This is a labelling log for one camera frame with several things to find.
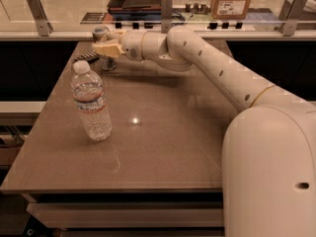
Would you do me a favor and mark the silver Red Bull can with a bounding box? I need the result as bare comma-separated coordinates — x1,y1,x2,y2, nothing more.
92,26,117,72

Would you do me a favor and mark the left metal railing post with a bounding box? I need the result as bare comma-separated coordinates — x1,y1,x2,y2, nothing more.
27,0,52,37

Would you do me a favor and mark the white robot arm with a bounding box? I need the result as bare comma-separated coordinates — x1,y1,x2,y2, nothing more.
93,26,316,237

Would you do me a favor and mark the brown cardboard box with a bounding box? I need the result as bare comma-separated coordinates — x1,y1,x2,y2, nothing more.
210,0,251,20

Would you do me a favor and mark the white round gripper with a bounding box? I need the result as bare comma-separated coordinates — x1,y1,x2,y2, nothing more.
92,30,145,61

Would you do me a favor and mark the right metal railing post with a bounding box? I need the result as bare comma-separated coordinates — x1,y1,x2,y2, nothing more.
279,0,307,37

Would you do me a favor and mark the middle metal railing post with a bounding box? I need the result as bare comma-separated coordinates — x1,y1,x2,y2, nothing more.
161,0,173,34

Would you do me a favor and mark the clear plastic water bottle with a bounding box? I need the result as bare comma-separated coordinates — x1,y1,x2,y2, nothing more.
70,60,113,141

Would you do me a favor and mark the dark RXBAR chocolate bar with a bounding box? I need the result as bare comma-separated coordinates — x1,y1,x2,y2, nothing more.
73,49,99,63

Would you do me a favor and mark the metal railing post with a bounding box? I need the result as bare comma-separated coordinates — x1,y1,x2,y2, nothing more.
27,0,52,37
279,0,307,37
161,0,173,34

